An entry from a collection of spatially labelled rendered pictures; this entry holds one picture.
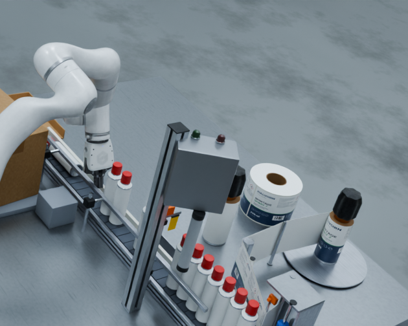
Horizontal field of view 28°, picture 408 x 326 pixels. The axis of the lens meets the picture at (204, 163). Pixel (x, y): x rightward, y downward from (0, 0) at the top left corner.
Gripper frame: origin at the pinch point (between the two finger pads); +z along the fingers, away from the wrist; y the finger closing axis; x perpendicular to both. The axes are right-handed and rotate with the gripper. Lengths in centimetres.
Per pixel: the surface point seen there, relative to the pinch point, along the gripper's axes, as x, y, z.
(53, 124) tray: 51, 13, -8
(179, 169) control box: -66, -17, -25
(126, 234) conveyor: -17.3, -0.5, 13.9
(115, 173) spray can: -12.7, -1.4, -6.9
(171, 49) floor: 247, 227, 11
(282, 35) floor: 248, 345, 11
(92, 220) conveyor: -4.6, -5.6, 11.8
